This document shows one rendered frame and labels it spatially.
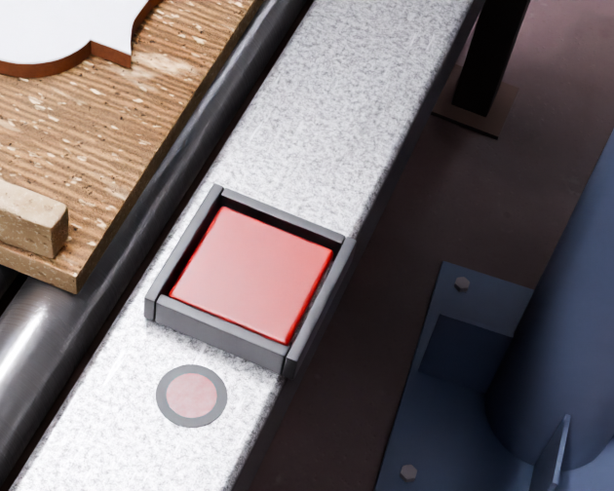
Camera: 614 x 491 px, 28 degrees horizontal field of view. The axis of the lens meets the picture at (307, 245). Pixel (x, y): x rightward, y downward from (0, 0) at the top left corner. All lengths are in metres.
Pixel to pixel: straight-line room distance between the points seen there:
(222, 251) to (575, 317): 0.83
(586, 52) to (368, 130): 1.50
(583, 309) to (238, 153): 0.77
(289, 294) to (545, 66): 1.55
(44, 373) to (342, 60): 0.25
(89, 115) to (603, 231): 0.75
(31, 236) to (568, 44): 1.66
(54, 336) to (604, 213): 0.79
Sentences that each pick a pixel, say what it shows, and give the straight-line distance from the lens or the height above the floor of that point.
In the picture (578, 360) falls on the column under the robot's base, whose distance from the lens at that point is 1.41.
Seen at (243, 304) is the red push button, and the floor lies 0.93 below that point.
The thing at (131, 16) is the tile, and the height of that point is 0.95.
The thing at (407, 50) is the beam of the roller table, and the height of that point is 0.92.
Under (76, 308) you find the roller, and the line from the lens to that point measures 0.57.
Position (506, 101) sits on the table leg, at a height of 0.01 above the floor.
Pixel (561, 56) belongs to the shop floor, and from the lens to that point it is 2.12.
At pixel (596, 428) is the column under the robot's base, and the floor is 0.13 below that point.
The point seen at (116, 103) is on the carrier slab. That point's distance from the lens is 0.62.
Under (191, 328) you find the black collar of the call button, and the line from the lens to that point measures 0.56.
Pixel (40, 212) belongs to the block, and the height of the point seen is 0.96.
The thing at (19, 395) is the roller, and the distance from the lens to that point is 0.55.
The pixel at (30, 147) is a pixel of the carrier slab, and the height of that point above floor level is 0.94.
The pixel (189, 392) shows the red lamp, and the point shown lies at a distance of 0.55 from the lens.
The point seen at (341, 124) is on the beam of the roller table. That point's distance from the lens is 0.65.
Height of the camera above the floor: 1.39
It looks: 53 degrees down
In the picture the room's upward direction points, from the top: 12 degrees clockwise
